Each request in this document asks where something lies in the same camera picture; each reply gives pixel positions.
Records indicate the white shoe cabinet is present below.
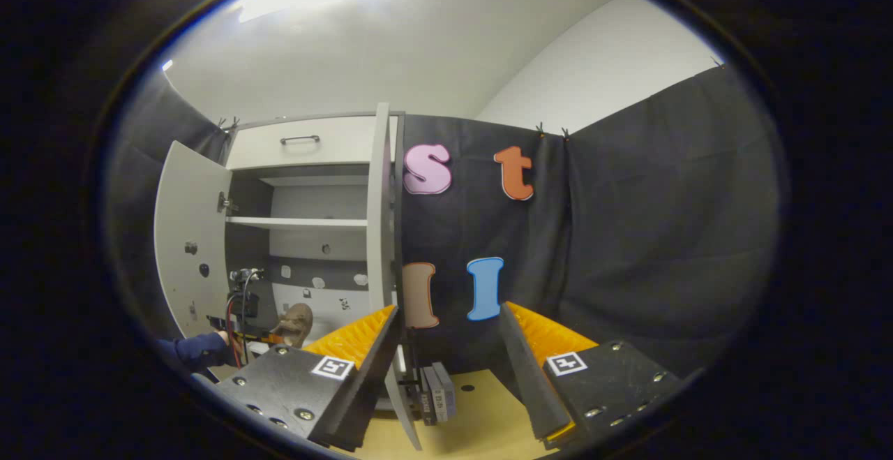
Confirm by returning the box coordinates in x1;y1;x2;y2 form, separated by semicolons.
222;111;407;412

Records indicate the white shoe cabinet door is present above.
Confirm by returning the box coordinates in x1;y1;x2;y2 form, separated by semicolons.
368;103;423;451
153;140;233;349

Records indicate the white cabinet shelf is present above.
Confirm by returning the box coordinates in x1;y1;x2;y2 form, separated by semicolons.
225;216;369;230

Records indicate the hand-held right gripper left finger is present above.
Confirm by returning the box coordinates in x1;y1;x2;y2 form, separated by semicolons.
213;304;402;452

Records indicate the brown fuzzy shoe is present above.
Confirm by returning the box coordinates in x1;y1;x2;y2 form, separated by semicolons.
271;303;315;349

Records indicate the red cable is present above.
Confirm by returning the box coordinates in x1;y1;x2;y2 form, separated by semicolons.
225;296;243;370

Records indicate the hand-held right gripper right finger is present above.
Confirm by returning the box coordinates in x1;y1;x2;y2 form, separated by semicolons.
499;301;688;447

